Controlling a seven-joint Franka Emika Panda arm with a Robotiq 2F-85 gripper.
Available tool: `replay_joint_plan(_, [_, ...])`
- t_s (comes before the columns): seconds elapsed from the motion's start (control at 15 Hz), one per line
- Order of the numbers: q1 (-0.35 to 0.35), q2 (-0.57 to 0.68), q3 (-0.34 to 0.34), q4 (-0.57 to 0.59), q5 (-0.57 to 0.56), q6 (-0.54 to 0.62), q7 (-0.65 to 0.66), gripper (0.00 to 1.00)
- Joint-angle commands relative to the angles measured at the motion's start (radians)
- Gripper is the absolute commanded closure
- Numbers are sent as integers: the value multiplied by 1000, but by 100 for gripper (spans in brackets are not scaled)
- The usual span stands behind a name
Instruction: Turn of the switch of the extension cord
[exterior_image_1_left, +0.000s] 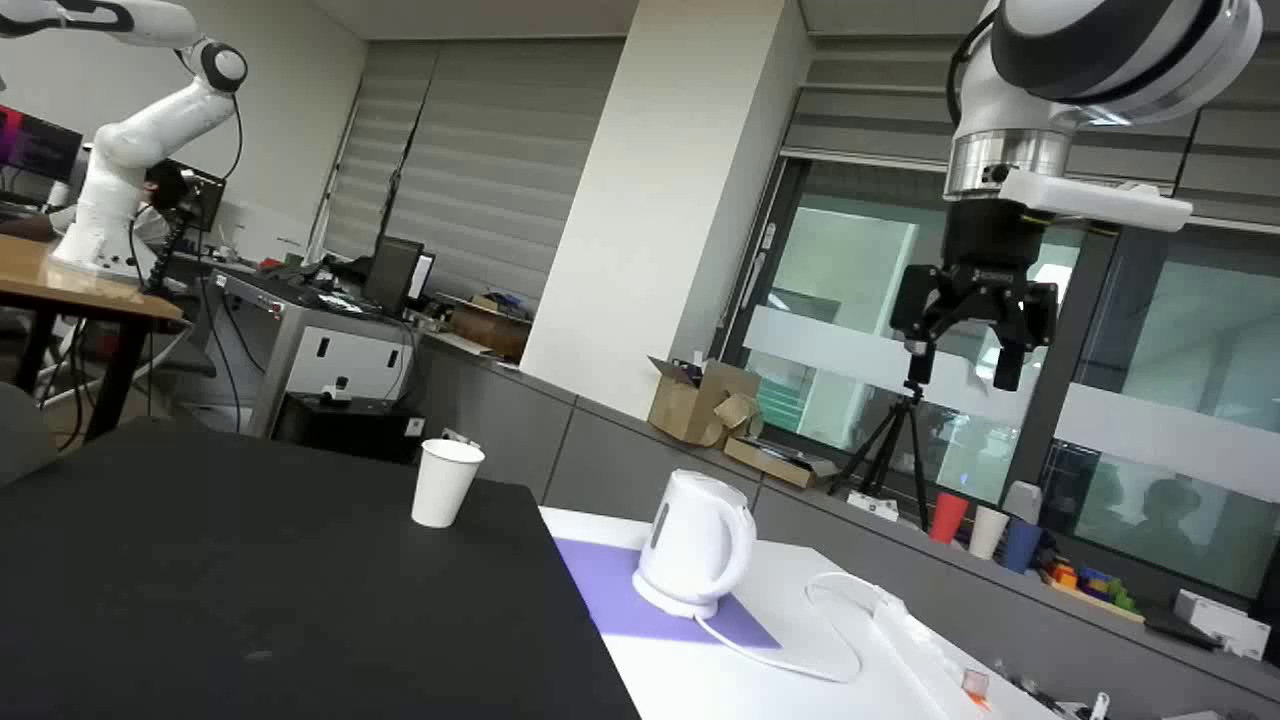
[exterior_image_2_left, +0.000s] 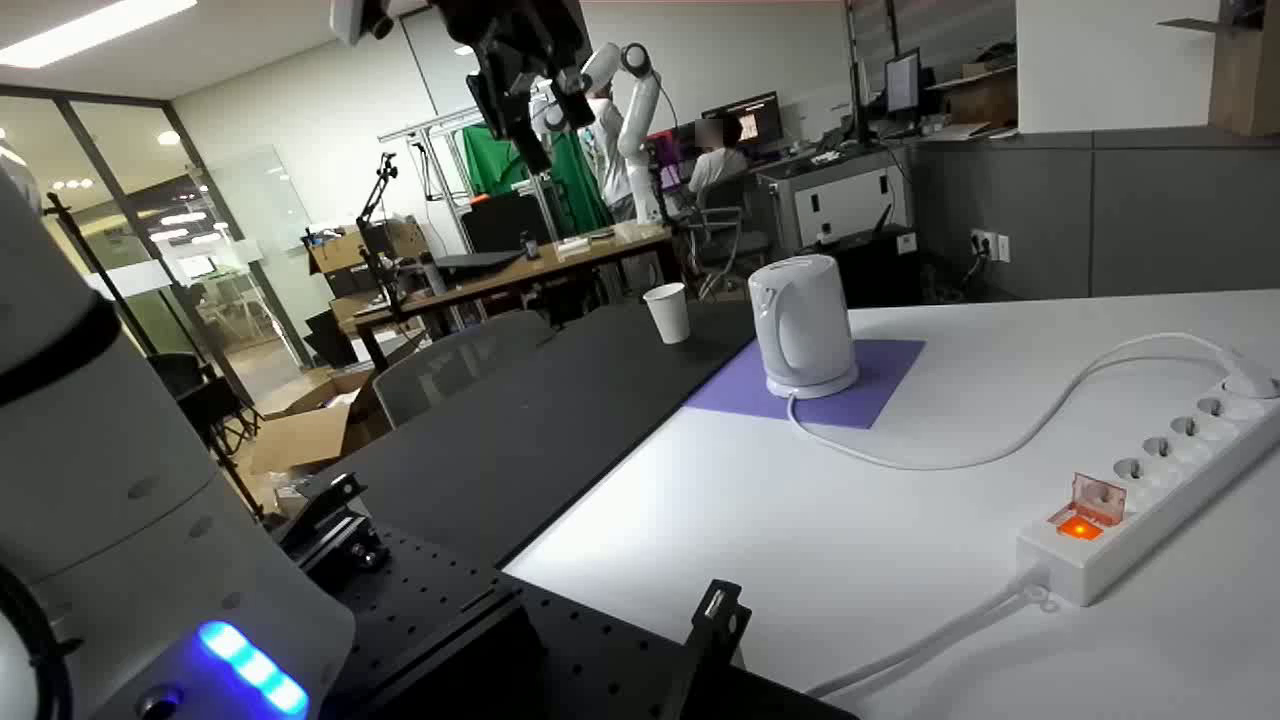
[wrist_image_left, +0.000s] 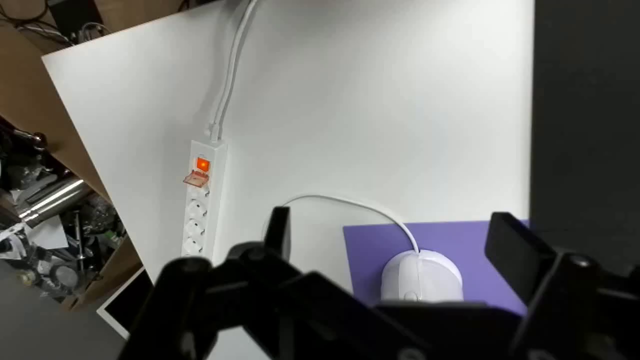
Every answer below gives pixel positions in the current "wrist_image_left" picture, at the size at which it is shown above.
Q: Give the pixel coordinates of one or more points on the silver metal flask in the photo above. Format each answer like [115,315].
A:
[51,200]

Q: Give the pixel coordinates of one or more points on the white power strip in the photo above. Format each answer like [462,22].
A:
[198,216]

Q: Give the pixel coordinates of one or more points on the purple mat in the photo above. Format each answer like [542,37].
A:
[453,241]

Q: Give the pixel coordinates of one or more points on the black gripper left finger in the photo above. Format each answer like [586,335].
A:
[278,231]

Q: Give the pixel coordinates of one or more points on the white framed black panel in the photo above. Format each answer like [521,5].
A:
[126,302]

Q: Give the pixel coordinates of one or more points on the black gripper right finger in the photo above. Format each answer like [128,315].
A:
[516,250]

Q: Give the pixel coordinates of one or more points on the white electric kettle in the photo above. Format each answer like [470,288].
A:
[421,276]

